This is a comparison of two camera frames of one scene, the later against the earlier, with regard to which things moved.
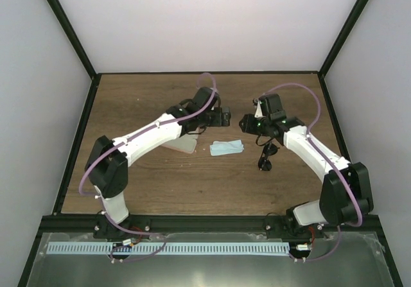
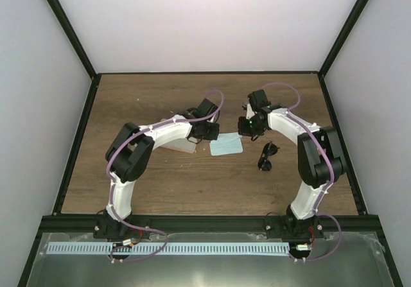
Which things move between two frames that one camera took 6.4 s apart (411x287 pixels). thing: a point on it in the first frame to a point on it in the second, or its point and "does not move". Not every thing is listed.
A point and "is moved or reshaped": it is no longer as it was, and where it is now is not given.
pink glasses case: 186,143 does not move
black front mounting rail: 58,223 does not move
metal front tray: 343,260 does not move
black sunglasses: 264,163 does not move
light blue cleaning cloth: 221,147 is moved or reshaped
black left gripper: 225,116 to 212,136
